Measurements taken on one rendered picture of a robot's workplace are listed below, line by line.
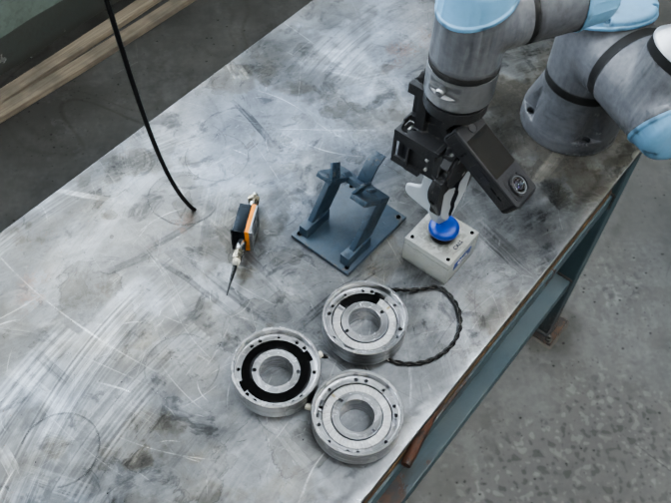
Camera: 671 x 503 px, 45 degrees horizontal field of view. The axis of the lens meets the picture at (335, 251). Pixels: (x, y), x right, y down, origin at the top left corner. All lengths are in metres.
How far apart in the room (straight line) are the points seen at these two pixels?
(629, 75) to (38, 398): 0.82
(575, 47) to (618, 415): 1.04
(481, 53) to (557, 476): 1.23
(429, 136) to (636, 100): 0.29
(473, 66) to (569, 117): 0.43
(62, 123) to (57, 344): 1.46
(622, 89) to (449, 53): 0.35
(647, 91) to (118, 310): 0.71
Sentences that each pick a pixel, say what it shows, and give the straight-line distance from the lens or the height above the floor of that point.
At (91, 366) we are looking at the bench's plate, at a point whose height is 0.80.
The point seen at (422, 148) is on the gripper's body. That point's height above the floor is 1.02.
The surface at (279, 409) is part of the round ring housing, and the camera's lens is 0.93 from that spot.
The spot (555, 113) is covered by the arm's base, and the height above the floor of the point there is 0.86.
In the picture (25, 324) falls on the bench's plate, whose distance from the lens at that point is 1.08.
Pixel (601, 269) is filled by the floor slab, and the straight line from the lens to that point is 2.17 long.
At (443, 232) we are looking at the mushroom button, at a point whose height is 0.87.
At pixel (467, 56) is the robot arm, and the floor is 1.16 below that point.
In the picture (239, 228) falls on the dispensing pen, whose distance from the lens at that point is 1.06.
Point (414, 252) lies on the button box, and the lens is 1.06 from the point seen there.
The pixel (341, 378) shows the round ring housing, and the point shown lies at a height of 0.83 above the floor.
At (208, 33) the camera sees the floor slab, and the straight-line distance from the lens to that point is 2.66.
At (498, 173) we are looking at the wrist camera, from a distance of 0.90.
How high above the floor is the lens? 1.68
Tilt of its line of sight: 54 degrees down
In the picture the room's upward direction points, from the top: 3 degrees clockwise
